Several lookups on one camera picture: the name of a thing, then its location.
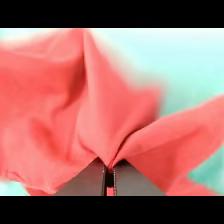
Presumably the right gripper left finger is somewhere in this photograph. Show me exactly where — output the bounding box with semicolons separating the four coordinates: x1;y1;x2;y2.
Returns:
54;157;108;197

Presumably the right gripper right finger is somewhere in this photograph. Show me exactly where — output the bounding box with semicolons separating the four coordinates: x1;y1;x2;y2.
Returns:
112;159;167;197

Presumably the red T-shirt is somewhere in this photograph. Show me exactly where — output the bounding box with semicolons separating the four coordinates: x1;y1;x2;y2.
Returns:
0;28;224;197

